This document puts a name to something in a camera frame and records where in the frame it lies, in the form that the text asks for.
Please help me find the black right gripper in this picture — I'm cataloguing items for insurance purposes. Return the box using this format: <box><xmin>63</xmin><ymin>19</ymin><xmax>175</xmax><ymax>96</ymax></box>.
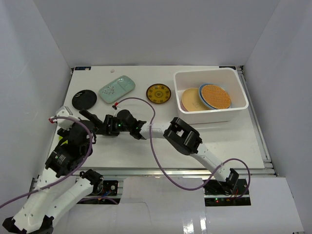
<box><xmin>97</xmin><ymin>115</ymin><xmax>132</xmax><ymax>136</ymax></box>

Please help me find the lime green round plate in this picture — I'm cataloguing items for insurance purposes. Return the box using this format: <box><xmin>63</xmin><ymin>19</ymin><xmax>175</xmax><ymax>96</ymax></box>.
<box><xmin>58</xmin><ymin>136</ymin><xmax>68</xmax><ymax>146</ymax></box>

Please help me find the yellow black patterned plate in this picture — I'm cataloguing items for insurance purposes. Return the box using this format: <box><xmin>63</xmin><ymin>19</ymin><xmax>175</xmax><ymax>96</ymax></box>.
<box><xmin>146</xmin><ymin>83</ymin><xmax>172</xmax><ymax>104</ymax></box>

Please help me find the tan round plate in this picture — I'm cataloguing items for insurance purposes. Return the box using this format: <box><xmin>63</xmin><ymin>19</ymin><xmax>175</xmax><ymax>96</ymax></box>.
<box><xmin>181</xmin><ymin>88</ymin><xmax>209</xmax><ymax>112</ymax></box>

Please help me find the blue round plate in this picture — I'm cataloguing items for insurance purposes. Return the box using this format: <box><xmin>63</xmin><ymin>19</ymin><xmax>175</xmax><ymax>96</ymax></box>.
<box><xmin>198</xmin><ymin>83</ymin><xmax>215</xmax><ymax>110</ymax></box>

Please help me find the woven wicker round plate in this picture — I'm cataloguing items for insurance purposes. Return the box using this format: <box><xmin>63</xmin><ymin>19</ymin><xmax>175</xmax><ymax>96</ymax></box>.
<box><xmin>201</xmin><ymin>84</ymin><xmax>231</xmax><ymax>110</ymax></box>

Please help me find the pink round plate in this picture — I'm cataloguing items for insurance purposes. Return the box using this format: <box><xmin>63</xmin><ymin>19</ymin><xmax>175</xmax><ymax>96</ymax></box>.
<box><xmin>180</xmin><ymin>100</ymin><xmax>187</xmax><ymax>112</ymax></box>

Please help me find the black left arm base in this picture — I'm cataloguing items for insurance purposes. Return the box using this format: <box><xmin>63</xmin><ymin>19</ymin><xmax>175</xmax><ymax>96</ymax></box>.
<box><xmin>80</xmin><ymin>179</ymin><xmax>120</xmax><ymax>204</ymax></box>

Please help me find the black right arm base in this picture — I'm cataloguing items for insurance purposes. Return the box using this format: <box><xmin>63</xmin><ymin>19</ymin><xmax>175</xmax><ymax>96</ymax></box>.
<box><xmin>204</xmin><ymin>179</ymin><xmax>251</xmax><ymax>207</ymax></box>

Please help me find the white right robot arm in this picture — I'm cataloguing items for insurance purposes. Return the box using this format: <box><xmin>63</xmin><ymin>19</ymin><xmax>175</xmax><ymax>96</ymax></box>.
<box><xmin>79</xmin><ymin>110</ymin><xmax>239</xmax><ymax>195</ymax></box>

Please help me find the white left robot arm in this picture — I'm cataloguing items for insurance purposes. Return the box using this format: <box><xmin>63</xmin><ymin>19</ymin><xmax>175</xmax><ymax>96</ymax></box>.
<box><xmin>2</xmin><ymin>120</ymin><xmax>103</xmax><ymax>234</ymax></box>

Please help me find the white plastic bin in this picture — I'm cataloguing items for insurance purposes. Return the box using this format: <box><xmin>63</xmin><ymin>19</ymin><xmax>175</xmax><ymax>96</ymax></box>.
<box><xmin>174</xmin><ymin>67</ymin><xmax>249</xmax><ymax>124</ymax></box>

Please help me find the black round plate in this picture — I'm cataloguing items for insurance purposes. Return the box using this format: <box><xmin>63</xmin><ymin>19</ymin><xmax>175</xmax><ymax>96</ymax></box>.
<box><xmin>72</xmin><ymin>90</ymin><xmax>97</xmax><ymax>110</ymax></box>

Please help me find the pale green rectangular dish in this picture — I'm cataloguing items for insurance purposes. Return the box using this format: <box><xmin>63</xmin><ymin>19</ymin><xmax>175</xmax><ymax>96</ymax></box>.
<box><xmin>98</xmin><ymin>76</ymin><xmax>136</xmax><ymax>104</ymax></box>

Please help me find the blue label sticker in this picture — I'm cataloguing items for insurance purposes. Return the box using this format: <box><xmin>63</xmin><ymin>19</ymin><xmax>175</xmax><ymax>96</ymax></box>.
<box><xmin>74</xmin><ymin>66</ymin><xmax>91</xmax><ymax>71</ymax></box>

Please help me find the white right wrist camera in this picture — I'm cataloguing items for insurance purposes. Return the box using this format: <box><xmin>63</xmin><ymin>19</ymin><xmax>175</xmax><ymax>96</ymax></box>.
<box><xmin>112</xmin><ymin>102</ymin><xmax>121</xmax><ymax>117</ymax></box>

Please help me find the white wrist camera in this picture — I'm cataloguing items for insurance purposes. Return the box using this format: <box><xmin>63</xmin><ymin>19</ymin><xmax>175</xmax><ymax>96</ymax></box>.
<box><xmin>49</xmin><ymin>106</ymin><xmax>78</xmax><ymax>130</ymax></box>
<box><xmin>112</xmin><ymin>102</ymin><xmax>121</xmax><ymax>117</ymax></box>

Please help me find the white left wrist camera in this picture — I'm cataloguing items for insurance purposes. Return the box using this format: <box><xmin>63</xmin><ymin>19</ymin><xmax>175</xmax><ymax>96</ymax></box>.
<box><xmin>49</xmin><ymin>106</ymin><xmax>78</xmax><ymax>130</ymax></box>

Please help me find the aluminium table frame rail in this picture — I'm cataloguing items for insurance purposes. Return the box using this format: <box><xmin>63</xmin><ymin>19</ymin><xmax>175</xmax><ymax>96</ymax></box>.
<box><xmin>94</xmin><ymin>167</ymin><xmax>276</xmax><ymax>177</ymax></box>

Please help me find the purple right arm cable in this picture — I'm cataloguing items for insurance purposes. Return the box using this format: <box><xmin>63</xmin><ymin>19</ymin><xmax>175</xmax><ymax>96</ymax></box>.
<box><xmin>114</xmin><ymin>97</ymin><xmax>251</xmax><ymax>199</ymax></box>

